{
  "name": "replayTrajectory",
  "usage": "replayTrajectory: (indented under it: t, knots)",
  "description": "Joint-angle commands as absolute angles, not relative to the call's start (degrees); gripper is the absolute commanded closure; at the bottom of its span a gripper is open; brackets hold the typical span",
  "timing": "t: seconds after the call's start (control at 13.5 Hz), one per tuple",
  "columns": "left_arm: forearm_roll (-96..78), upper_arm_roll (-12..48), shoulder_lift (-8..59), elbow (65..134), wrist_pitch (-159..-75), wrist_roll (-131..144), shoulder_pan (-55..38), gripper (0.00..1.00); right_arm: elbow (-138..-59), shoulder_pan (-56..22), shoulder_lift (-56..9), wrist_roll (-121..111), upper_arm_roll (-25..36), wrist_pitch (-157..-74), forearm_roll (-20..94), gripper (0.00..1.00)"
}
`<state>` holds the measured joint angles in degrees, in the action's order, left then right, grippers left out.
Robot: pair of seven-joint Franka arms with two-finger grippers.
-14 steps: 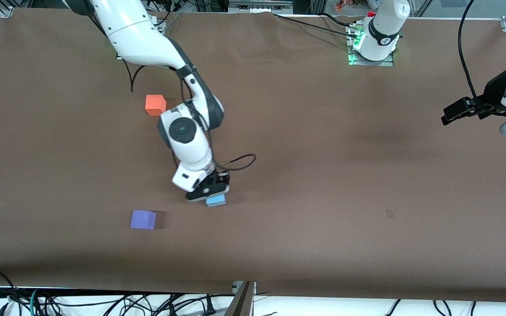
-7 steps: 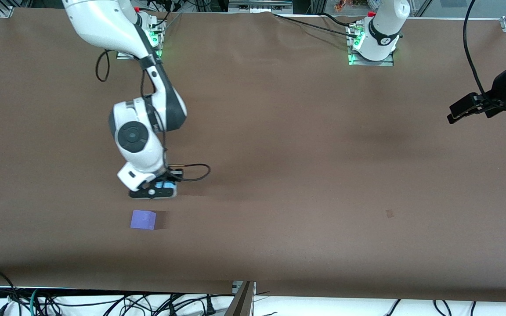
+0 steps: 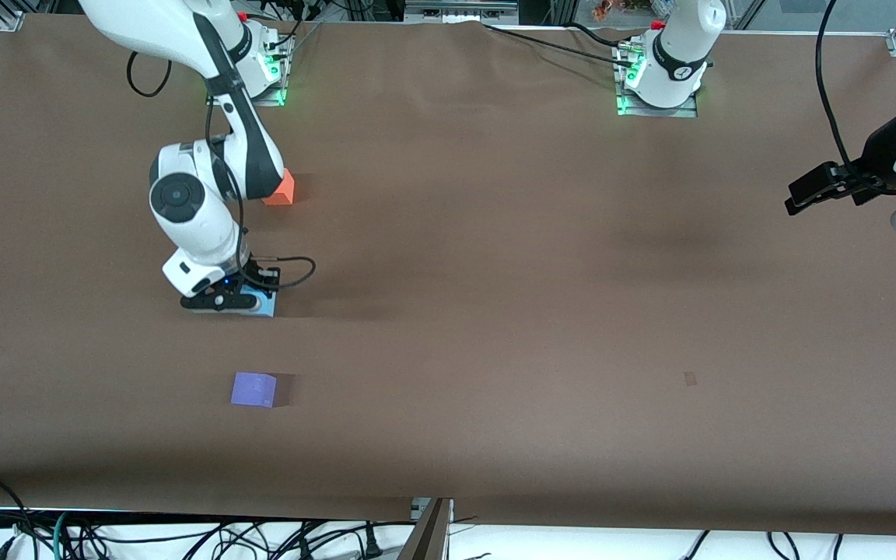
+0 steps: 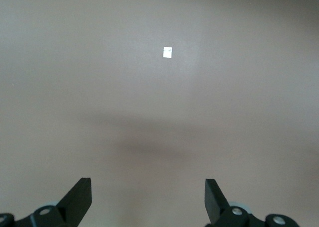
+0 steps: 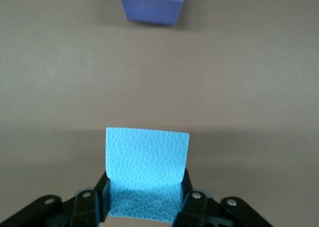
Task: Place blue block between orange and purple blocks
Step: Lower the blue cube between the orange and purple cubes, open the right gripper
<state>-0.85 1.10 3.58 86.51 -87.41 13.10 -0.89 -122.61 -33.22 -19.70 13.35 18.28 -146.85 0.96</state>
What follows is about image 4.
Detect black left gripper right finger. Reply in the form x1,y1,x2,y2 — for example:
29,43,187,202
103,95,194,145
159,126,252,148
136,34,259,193
204,179,299,227

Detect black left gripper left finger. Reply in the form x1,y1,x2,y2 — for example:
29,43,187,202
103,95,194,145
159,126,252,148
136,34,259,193
0,177,92,227

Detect brown paper table cover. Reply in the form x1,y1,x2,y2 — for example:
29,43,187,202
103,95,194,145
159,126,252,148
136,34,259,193
0,0,319,227

